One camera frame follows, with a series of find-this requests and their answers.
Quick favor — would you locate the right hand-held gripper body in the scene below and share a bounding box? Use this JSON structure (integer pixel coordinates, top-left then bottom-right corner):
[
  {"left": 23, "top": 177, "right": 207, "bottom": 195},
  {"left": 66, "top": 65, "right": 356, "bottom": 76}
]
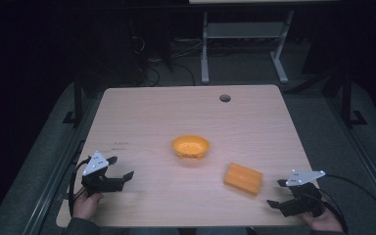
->
[{"left": 278, "top": 168, "right": 327, "bottom": 218}]

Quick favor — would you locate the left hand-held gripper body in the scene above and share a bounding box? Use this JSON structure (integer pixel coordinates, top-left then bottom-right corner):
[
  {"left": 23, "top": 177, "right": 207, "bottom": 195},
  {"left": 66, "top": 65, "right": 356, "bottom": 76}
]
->
[{"left": 80, "top": 150, "right": 126, "bottom": 197}]

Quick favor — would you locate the orange ridged block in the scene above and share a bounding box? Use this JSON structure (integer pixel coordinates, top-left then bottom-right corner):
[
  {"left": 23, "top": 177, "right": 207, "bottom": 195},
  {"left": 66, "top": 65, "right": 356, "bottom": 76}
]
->
[{"left": 222, "top": 162, "right": 264, "bottom": 197}]

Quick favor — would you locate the orange plastic bowl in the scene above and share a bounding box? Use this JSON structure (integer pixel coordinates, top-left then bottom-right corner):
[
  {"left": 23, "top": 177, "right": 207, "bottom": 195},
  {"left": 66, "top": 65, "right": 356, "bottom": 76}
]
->
[{"left": 170, "top": 134, "right": 212, "bottom": 161}]

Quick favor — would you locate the person's left hand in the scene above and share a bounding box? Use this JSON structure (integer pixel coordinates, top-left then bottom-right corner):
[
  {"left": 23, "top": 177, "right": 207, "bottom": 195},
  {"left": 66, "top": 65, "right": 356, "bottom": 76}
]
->
[{"left": 72, "top": 190, "right": 105, "bottom": 221}]

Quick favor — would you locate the person's right hand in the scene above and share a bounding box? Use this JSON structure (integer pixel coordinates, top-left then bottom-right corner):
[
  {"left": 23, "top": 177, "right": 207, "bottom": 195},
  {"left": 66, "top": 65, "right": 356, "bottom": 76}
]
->
[{"left": 301, "top": 206, "right": 345, "bottom": 233}]

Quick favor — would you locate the black metal stand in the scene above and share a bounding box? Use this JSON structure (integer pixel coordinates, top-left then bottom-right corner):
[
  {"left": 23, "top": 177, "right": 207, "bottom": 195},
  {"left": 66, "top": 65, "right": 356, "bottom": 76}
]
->
[
  {"left": 339, "top": 70, "right": 369, "bottom": 129},
  {"left": 62, "top": 70, "right": 87, "bottom": 127}
]

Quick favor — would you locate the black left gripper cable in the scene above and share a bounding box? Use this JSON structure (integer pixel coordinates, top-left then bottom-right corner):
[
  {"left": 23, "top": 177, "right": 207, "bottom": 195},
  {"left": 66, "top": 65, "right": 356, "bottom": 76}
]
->
[{"left": 68, "top": 156, "right": 93, "bottom": 218}]

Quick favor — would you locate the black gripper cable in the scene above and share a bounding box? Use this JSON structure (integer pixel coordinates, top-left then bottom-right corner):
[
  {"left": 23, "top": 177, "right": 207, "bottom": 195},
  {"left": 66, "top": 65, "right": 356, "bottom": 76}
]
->
[
  {"left": 319, "top": 173, "right": 376, "bottom": 235},
  {"left": 68, "top": 156, "right": 93, "bottom": 218}
]

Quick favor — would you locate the grey floor rail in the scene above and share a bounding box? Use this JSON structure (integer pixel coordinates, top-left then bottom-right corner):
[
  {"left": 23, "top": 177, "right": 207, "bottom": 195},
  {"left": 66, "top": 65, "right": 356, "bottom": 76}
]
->
[
  {"left": 21, "top": 97, "right": 94, "bottom": 235},
  {"left": 326, "top": 96, "right": 376, "bottom": 216}
]

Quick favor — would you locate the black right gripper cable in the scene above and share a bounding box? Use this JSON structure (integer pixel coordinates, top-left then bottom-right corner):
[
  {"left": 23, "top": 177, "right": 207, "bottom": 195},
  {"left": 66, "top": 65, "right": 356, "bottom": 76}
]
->
[{"left": 319, "top": 173, "right": 376, "bottom": 235}]

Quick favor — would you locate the tangle of floor cables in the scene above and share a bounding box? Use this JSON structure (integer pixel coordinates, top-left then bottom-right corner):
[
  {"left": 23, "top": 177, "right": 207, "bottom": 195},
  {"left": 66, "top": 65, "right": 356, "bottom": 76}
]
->
[{"left": 128, "top": 33, "right": 198, "bottom": 88}]

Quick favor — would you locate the white metal desk frame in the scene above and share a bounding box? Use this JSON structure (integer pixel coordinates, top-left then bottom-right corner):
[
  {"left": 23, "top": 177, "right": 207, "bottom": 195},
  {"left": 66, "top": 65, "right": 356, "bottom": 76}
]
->
[{"left": 200, "top": 9, "right": 296, "bottom": 85}]

